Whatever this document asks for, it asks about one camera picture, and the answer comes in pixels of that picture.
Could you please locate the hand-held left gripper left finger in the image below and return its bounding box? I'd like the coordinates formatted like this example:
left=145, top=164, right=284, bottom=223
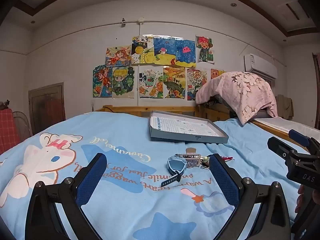
left=25, top=152, right=108, bottom=240

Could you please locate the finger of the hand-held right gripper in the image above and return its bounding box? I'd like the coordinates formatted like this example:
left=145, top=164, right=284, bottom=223
left=288, top=129, right=312, bottom=148
left=267, top=136, right=298, bottom=165

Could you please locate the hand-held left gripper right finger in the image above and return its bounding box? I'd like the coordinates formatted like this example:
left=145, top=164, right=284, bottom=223
left=209, top=153, right=292, bottom=240

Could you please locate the beige hair claw clip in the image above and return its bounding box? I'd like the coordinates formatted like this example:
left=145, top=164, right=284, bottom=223
left=184, top=147, right=201, bottom=168

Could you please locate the blue smartwatch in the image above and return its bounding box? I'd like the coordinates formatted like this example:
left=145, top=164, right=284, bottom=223
left=161, top=155, right=187, bottom=187

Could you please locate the grey-blue shallow box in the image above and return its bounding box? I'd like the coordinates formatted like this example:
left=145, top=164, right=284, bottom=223
left=149, top=110, right=229, bottom=144

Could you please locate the person's right hand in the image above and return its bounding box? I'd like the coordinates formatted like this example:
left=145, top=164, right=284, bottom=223
left=294, top=184, right=313, bottom=215

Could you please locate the white mattress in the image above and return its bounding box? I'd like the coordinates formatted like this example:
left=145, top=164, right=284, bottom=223
left=255, top=117, right=320, bottom=140

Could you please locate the hanging beige garment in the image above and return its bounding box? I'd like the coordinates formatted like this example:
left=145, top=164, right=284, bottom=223
left=276, top=94, right=294, bottom=120

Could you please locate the light blue printed blanket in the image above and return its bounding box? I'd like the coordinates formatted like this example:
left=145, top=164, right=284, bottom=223
left=0, top=111, right=320, bottom=240

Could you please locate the pink floral quilt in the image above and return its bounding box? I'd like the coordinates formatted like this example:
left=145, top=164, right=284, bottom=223
left=195, top=71, right=279, bottom=125

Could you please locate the grey cloth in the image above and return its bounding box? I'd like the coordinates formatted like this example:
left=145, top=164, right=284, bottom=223
left=204, top=95, right=232, bottom=105

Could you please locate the white air conditioner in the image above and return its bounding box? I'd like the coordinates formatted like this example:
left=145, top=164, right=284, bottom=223
left=244, top=53, right=278, bottom=79

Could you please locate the brown wooden door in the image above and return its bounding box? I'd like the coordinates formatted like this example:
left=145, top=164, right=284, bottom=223
left=28, top=82, right=66, bottom=134

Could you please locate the red plaid cloth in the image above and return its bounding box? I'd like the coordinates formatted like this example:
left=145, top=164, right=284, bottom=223
left=0, top=109, right=20, bottom=155

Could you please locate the ceiling air vent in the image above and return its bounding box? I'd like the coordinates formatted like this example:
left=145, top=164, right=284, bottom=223
left=285, top=2, right=300, bottom=20

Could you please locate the dark wooden door frame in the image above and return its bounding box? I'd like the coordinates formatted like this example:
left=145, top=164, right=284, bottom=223
left=312, top=52, right=320, bottom=120

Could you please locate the wire fan guard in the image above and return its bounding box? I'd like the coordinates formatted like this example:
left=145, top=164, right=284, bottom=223
left=12, top=111, right=33, bottom=143

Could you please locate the group of colourful wall drawings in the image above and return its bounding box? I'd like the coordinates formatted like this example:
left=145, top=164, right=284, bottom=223
left=92, top=34, right=227, bottom=101

